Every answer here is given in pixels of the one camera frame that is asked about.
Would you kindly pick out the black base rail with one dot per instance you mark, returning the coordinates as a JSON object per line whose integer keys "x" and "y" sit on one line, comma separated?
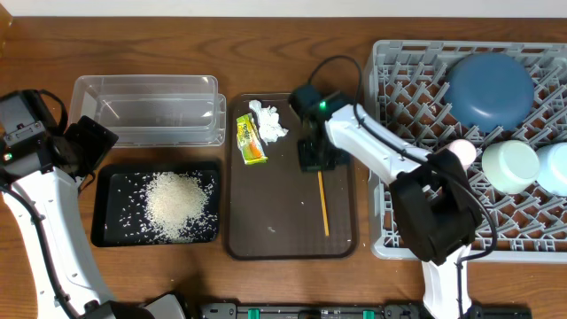
{"x": 225, "y": 310}

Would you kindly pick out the pile of white rice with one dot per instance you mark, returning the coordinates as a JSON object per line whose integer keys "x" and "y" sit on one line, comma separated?
{"x": 172, "y": 200}

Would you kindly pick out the grey dishwasher rack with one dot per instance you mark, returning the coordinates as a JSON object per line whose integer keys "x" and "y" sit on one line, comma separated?
{"x": 404, "y": 90}

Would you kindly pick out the black waste tray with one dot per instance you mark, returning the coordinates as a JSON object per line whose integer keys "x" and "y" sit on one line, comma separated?
{"x": 121, "y": 215}

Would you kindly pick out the wooden chopstick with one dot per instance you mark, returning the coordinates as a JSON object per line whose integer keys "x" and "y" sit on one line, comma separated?
{"x": 323, "y": 204}

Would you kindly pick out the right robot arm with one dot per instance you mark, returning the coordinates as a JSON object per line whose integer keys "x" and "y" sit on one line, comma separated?
{"x": 435, "y": 211}

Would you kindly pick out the light blue saucer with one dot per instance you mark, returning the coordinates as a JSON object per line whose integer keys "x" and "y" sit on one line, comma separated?
{"x": 552, "y": 176}

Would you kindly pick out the brown serving tray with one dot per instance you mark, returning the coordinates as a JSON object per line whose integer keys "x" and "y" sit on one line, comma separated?
{"x": 274, "y": 209}

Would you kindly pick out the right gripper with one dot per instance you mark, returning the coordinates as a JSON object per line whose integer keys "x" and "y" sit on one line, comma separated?
{"x": 309, "y": 160}

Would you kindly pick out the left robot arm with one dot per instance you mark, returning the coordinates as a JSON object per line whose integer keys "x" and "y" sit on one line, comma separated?
{"x": 44, "y": 164}

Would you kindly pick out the white tissue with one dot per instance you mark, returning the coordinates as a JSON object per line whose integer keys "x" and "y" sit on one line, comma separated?
{"x": 270, "y": 128}

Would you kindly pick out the pink white cup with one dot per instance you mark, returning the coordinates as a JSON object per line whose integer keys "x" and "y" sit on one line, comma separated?
{"x": 465, "y": 152}

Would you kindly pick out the green yellow snack wrapper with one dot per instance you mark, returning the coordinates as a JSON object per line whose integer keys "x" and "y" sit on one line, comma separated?
{"x": 248, "y": 141}

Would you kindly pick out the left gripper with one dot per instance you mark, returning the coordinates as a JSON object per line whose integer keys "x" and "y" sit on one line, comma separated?
{"x": 97, "y": 138}

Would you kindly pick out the clear plastic bin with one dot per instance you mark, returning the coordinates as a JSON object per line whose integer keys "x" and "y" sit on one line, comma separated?
{"x": 153, "y": 110}

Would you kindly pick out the dark blue plate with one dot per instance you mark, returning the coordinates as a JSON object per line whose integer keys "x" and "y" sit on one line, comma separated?
{"x": 489, "y": 90}

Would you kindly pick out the mint green bowl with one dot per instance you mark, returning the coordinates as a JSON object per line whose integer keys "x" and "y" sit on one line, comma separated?
{"x": 510, "y": 166}

